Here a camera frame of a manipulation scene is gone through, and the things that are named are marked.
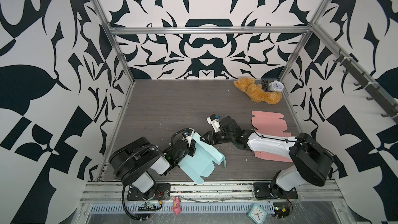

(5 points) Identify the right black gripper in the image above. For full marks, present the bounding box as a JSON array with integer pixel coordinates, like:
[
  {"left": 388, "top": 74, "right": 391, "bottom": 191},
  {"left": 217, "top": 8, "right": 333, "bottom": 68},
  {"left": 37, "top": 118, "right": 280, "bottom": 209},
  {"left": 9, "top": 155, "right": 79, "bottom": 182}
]
[{"left": 198, "top": 131, "right": 235, "bottom": 146}]

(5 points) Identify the light blue paper box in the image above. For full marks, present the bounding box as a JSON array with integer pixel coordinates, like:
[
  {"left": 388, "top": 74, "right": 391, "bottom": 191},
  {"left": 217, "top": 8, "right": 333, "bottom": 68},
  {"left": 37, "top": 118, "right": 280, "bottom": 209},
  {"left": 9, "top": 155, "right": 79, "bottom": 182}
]
[{"left": 178, "top": 133, "right": 227, "bottom": 184}]

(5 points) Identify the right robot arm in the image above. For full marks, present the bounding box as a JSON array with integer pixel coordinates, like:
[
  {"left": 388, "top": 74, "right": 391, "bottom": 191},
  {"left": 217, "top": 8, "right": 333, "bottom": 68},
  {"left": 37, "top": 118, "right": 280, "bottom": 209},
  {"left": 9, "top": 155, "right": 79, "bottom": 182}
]
[{"left": 200, "top": 115, "right": 334, "bottom": 192}]

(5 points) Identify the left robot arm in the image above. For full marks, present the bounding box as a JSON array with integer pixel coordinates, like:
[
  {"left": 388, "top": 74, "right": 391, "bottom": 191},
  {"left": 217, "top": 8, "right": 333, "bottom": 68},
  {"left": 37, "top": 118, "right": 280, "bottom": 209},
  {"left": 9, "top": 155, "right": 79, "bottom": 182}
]
[{"left": 109, "top": 135, "right": 196, "bottom": 194}]

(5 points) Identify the pink paper box blank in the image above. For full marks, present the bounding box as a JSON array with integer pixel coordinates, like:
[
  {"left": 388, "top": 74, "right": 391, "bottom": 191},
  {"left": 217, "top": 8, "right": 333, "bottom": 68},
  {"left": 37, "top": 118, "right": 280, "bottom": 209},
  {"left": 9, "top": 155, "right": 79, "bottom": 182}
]
[{"left": 251, "top": 111, "right": 292, "bottom": 162}]

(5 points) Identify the pink small toy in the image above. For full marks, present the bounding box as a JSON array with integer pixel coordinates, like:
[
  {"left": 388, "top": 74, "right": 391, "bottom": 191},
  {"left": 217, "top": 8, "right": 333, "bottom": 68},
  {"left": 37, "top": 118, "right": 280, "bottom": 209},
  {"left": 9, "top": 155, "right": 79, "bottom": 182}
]
[{"left": 172, "top": 197, "right": 181, "bottom": 215}]

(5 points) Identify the brown teddy bear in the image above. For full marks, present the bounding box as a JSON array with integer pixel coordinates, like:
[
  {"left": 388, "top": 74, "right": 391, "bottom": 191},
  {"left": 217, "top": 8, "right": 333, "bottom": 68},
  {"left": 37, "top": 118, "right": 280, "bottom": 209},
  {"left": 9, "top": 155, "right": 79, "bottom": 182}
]
[{"left": 233, "top": 77, "right": 283, "bottom": 105}]

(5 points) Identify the green circuit board left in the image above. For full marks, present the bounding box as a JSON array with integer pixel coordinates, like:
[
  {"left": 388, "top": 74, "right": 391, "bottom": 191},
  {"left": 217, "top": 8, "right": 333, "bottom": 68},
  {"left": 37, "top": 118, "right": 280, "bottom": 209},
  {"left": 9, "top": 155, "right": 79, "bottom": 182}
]
[{"left": 137, "top": 201, "right": 162, "bottom": 212}]

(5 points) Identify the black remote control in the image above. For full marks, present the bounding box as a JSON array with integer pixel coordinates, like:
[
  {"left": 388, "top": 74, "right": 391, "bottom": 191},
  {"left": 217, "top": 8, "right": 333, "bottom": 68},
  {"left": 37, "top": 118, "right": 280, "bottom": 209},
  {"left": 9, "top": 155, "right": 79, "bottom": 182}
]
[{"left": 261, "top": 78, "right": 269, "bottom": 92}]

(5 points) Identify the white round alarm clock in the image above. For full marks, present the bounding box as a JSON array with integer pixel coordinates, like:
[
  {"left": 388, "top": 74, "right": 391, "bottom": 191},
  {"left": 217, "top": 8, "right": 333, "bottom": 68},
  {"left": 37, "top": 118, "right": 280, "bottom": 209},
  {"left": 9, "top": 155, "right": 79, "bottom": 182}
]
[{"left": 268, "top": 81, "right": 284, "bottom": 92}]

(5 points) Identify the teal square clock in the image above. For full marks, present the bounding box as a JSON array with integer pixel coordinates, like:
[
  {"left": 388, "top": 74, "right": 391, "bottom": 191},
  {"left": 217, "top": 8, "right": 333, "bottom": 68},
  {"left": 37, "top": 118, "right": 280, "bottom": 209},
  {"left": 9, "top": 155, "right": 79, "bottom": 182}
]
[{"left": 247, "top": 203, "right": 267, "bottom": 224}]

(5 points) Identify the circuit board right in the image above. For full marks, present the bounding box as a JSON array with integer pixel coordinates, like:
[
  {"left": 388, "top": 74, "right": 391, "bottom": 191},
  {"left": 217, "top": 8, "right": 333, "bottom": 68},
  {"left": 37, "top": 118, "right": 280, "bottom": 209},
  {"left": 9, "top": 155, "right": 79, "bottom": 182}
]
[{"left": 272, "top": 201, "right": 293, "bottom": 219}]

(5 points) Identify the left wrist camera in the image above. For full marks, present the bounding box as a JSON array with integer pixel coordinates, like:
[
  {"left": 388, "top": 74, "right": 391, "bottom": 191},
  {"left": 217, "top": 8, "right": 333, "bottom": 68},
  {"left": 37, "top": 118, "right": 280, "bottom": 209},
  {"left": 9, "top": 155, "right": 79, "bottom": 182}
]
[{"left": 182, "top": 128, "right": 195, "bottom": 148}]

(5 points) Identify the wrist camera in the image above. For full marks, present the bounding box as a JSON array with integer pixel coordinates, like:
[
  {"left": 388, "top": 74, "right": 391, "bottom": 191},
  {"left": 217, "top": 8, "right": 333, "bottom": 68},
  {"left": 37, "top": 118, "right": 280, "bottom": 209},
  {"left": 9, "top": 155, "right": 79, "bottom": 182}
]
[
  {"left": 182, "top": 128, "right": 195, "bottom": 148},
  {"left": 206, "top": 114, "right": 221, "bottom": 133}
]

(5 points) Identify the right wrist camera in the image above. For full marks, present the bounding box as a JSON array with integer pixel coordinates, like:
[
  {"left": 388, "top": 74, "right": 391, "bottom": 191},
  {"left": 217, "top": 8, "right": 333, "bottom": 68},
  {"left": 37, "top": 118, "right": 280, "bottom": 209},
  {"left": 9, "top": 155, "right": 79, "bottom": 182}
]
[{"left": 206, "top": 114, "right": 221, "bottom": 133}]

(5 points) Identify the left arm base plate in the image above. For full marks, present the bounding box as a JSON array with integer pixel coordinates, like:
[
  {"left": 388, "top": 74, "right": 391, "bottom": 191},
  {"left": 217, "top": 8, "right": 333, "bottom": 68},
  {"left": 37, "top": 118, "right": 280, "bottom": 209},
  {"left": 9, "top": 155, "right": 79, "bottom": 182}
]
[{"left": 126, "top": 183, "right": 171, "bottom": 201}]

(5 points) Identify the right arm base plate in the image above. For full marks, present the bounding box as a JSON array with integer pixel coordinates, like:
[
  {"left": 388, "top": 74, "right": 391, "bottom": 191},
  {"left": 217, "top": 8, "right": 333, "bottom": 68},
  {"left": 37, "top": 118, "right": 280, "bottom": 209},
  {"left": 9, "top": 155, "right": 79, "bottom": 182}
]
[{"left": 253, "top": 183, "right": 299, "bottom": 200}]

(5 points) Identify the black coat hook rail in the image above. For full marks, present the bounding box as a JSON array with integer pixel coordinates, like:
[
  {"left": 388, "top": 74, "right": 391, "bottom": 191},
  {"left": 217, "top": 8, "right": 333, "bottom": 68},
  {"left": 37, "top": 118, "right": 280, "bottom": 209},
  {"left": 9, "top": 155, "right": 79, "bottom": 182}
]
[{"left": 333, "top": 48, "right": 398, "bottom": 124}]

